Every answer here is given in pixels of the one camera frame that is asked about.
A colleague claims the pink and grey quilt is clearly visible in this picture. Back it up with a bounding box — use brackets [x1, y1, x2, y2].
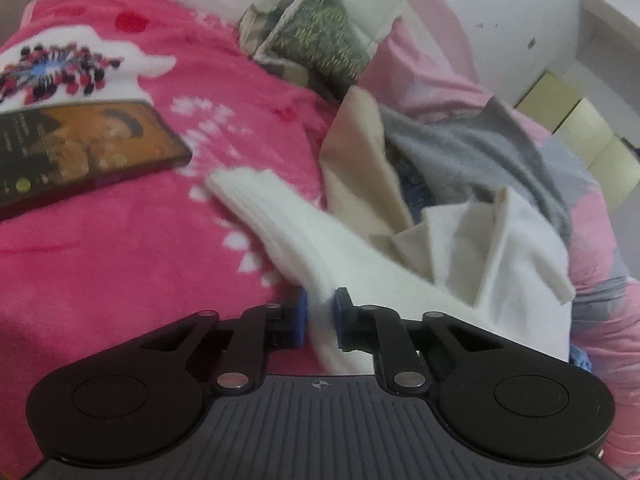
[360, 17, 640, 471]

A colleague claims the blue garment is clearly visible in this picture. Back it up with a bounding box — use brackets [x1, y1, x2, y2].
[570, 342, 594, 372]

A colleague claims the pale yellow wardrobe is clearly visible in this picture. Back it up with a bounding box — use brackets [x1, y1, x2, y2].
[515, 71, 640, 211]

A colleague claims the light grey garment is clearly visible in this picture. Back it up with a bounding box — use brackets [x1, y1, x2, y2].
[382, 96, 573, 247]

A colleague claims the white t-shirt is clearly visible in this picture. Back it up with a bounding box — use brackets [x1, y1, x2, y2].
[390, 186, 576, 307]

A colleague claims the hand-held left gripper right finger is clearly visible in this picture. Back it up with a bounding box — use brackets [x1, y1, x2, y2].
[335, 287, 506, 394]

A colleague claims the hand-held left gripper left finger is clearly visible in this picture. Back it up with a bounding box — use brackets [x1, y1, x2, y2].
[137, 287, 308, 394]

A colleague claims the green patterned pillow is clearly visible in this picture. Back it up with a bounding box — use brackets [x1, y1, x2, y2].
[237, 0, 375, 102]

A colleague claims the beige garment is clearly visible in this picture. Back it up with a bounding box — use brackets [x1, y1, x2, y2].
[319, 85, 417, 241]

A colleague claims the pink floral blanket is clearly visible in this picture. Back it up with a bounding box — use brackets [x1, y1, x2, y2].
[0, 0, 381, 476]

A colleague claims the black smartphone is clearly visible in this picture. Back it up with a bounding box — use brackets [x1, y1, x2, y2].
[0, 98, 195, 221]

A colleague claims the cream white fuzzy sweater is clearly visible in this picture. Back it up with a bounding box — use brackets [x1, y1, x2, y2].
[207, 167, 573, 376]

